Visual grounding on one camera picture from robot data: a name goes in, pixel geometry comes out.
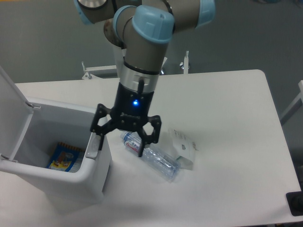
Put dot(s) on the white crumpled paper carton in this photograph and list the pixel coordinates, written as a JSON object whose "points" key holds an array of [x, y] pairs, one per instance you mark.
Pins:
{"points": [[184, 149]]}

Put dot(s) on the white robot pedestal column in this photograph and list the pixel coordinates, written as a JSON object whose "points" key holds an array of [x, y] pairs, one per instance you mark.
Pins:
{"points": [[118, 46]]}

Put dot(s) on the clear plastic water bottle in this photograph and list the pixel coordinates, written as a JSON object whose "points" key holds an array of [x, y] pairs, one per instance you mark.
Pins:
{"points": [[153, 156]]}

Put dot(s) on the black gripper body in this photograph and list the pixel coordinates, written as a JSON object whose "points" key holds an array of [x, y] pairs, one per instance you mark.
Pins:
{"points": [[130, 110]]}

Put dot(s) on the white metal base frame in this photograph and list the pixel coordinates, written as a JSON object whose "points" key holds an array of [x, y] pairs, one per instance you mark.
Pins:
{"points": [[128, 62]]}

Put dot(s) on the white push-lid trash can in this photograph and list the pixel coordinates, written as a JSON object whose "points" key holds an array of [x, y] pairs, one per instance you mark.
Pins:
{"points": [[49, 144]]}

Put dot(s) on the black clamp at table edge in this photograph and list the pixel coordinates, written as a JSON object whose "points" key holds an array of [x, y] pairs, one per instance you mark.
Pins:
{"points": [[295, 203]]}

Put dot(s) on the white frame at right edge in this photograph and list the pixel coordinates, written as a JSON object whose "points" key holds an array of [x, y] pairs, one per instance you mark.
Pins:
{"points": [[294, 106]]}

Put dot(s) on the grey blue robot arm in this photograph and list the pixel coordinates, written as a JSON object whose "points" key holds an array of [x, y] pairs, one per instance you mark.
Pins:
{"points": [[144, 29]]}

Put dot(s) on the blue snack bag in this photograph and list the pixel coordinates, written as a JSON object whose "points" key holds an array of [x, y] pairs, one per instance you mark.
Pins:
{"points": [[66, 158]]}

